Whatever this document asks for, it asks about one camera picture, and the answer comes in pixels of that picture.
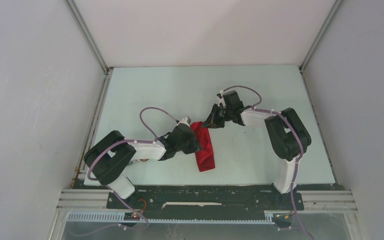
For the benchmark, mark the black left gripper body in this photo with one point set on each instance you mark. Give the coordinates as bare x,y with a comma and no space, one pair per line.
189,146

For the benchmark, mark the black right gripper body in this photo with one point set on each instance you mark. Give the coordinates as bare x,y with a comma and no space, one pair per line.
221,115

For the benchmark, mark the red cloth napkin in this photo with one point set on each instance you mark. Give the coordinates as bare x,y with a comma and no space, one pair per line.
205,158

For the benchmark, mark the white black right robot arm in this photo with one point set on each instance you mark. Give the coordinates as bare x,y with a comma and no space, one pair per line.
288,136

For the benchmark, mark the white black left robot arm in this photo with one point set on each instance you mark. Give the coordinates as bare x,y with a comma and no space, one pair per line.
107,160

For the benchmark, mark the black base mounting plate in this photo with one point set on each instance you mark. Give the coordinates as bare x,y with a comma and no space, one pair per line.
208,202

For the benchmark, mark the aluminium corner frame post left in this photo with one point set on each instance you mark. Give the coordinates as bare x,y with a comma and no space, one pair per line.
84,30

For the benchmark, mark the aluminium corner frame post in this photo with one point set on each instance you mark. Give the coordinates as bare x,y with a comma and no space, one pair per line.
84,30
321,33

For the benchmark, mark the aluminium front rail frame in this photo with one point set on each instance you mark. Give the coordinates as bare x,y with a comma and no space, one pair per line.
314,201

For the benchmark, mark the aluminium corner frame post right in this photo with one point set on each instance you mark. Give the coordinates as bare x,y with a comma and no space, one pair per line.
321,33

